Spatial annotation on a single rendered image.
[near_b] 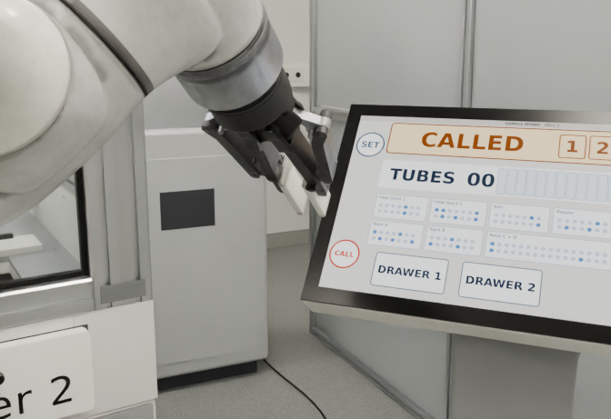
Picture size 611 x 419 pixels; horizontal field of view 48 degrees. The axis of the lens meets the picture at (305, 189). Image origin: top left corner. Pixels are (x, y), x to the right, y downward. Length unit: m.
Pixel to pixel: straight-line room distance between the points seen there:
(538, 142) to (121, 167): 0.54
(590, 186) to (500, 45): 1.14
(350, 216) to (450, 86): 1.29
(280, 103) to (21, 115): 0.25
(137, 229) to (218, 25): 0.48
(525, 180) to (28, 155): 0.65
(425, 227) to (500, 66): 1.16
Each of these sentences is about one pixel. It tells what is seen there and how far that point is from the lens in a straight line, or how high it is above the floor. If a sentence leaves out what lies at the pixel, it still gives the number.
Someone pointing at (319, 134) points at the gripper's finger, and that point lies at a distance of 0.61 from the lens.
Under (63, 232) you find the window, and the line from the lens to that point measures 0.92.
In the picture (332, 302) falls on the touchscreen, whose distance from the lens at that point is 0.88.
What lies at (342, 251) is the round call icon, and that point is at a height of 1.02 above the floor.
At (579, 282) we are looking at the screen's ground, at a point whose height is 1.01.
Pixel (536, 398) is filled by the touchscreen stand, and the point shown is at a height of 0.83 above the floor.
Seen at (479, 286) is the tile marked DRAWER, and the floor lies 1.00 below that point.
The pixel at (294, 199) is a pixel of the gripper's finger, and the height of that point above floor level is 1.12.
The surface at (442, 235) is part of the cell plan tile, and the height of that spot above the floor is 1.05.
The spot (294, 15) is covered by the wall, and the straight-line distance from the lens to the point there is 4.40.
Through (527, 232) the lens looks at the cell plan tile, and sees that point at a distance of 0.88.
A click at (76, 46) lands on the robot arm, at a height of 1.28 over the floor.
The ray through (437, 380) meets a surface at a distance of 2.43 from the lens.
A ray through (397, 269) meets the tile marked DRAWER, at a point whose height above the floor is 1.01.
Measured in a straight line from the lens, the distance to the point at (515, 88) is 1.96.
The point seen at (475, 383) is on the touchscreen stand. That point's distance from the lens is 0.99.
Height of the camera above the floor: 1.28
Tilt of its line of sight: 12 degrees down
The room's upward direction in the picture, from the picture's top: straight up
